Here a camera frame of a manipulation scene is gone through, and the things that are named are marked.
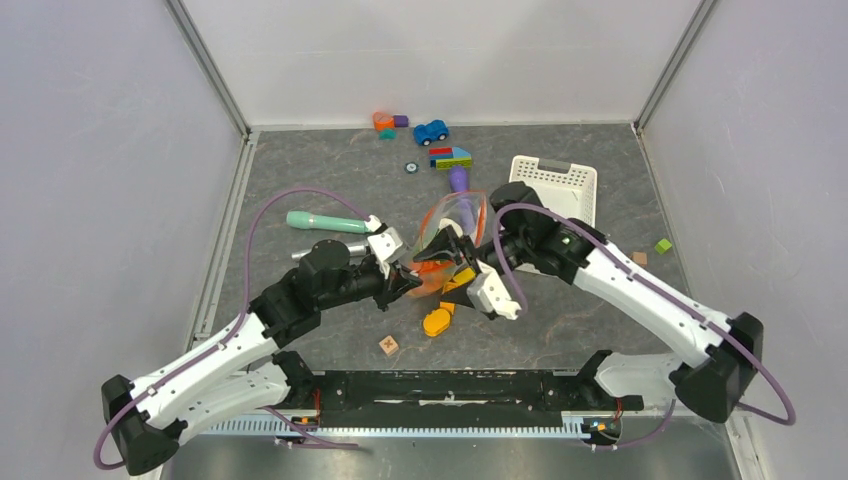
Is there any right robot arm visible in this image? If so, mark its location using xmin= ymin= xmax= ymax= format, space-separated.
xmin=412 ymin=182 xmax=764 ymax=423

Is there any white plastic basket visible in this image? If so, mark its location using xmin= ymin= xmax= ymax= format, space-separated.
xmin=509 ymin=155 xmax=598 ymax=227

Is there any small green cube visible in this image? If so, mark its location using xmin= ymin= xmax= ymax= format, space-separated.
xmin=654 ymin=238 xmax=673 ymax=255

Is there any teal small block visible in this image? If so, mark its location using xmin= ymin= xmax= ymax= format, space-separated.
xmin=378 ymin=128 xmax=397 ymax=140

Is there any multicolour brick stack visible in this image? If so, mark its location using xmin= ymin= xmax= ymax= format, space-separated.
xmin=428 ymin=147 xmax=473 ymax=170

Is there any orange oval block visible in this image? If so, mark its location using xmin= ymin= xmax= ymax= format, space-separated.
xmin=422 ymin=308 xmax=453 ymax=337

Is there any clear zip bag orange zipper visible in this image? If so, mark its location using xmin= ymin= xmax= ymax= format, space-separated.
xmin=404 ymin=190 xmax=488 ymax=298

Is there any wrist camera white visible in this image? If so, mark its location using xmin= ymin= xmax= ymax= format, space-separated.
xmin=365 ymin=215 xmax=405 ymax=279
xmin=466 ymin=261 xmax=521 ymax=320

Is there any wooden cube with X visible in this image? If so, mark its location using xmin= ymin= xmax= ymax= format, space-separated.
xmin=379 ymin=335 xmax=399 ymax=356

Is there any small wooden cube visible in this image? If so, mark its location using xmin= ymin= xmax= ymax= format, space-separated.
xmin=631 ymin=251 xmax=648 ymax=267

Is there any blue toy car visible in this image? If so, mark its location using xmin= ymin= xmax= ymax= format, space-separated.
xmin=413 ymin=119 xmax=450 ymax=146

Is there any silver toy microphone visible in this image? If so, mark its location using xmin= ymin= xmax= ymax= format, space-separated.
xmin=291 ymin=242 xmax=368 ymax=261

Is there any orange pumpkin toy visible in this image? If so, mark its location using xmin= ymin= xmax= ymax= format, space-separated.
xmin=408 ymin=261 xmax=457 ymax=298

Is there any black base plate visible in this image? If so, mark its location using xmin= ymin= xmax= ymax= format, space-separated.
xmin=272 ymin=352 xmax=645 ymax=429

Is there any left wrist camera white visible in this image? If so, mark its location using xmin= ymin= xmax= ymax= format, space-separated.
xmin=365 ymin=215 xmax=405 ymax=279

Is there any yellow brick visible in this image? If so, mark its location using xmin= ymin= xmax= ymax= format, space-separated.
xmin=442 ymin=267 xmax=476 ymax=293

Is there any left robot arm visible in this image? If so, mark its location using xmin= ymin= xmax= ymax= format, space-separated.
xmin=93 ymin=231 xmax=422 ymax=476

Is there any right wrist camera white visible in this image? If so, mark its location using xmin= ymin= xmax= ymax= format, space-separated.
xmin=466 ymin=261 xmax=521 ymax=320

